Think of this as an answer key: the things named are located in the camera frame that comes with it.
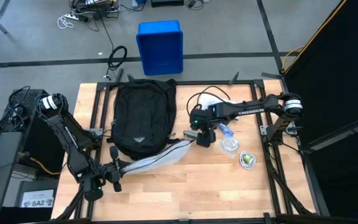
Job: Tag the black backpack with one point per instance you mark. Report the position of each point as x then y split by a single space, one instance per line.
143 115

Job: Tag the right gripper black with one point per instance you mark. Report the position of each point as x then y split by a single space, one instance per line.
205 138

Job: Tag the white tape roll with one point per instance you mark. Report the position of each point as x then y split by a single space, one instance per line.
228 139

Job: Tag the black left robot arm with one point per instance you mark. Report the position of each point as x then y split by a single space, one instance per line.
70 137

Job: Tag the flat black box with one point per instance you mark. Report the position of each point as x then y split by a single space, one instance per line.
166 3

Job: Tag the grey box with SA2 label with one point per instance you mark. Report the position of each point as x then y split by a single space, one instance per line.
37 199

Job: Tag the large black partition wall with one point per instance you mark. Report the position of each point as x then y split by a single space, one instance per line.
337 77

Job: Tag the small clear narrow pouch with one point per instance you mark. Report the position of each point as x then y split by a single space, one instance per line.
210 100

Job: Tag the black power adapter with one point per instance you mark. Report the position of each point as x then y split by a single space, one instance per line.
192 3

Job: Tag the black computer tower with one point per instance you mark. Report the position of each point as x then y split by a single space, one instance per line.
36 149

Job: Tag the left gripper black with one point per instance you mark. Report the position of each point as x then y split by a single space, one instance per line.
110 174

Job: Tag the grey metal hanger bar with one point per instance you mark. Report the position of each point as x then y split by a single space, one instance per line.
190 134

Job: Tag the blue plastic bin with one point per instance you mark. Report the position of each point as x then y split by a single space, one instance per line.
160 46

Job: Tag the large clear mesh pouch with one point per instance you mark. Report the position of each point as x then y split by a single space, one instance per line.
160 157

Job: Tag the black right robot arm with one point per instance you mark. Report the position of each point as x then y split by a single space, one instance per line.
250 110

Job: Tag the small clear plastic bag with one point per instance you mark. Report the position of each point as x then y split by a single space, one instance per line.
225 154

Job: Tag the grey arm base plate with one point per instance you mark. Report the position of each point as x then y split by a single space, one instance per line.
95 132
263 129

